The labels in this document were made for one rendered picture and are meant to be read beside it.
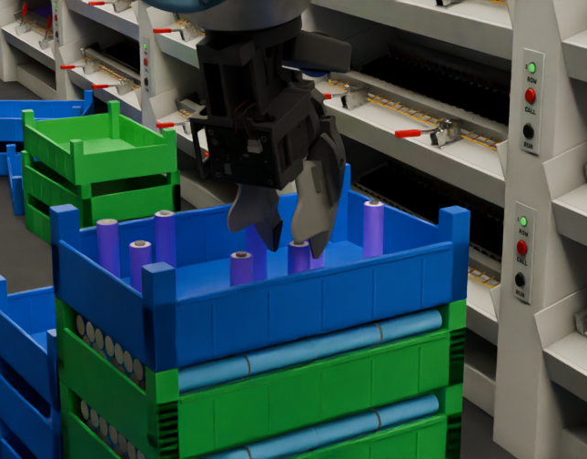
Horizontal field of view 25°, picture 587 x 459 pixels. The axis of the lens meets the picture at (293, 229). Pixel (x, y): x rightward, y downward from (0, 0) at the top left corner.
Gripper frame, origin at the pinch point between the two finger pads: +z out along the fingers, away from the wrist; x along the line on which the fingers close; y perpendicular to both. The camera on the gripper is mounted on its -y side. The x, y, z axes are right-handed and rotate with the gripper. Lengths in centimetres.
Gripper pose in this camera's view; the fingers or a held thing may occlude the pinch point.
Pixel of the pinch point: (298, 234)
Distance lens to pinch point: 107.5
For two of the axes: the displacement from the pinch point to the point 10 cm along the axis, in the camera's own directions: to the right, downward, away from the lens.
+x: 8.8, 1.4, -4.5
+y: -4.5, 5.0, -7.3
